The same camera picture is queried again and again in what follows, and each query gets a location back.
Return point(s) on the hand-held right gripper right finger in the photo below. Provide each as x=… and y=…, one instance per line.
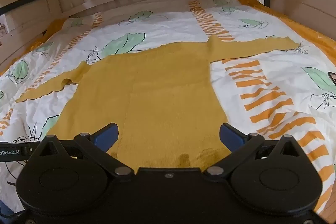
x=231, y=137

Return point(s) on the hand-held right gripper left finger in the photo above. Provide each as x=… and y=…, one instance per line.
x=107, y=134

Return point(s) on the dark-edged small card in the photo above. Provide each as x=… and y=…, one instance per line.
x=332, y=78

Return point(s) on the white leaf-print duvet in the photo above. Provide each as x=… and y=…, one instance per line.
x=170, y=29

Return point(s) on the yellow knit sweater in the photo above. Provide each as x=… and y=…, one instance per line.
x=162, y=87

